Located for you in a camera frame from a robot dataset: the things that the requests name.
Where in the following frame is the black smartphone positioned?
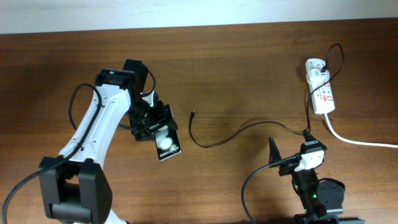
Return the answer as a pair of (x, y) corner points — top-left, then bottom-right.
(154, 126), (182, 161)

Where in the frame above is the black charging cable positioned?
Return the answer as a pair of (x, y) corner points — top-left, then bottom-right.
(188, 43), (345, 149)

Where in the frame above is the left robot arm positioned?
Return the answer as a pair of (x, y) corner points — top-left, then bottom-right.
(39, 59), (182, 223)

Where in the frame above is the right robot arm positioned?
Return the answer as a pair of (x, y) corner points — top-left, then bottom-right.
(269, 130), (345, 223)

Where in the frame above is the white USB charger plug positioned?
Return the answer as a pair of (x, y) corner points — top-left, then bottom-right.
(307, 68), (330, 84)

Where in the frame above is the white power strip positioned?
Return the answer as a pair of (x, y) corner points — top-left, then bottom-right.
(305, 58), (335, 114)

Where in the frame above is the white power strip cord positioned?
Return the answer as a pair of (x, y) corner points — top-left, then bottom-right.
(322, 113), (398, 149)

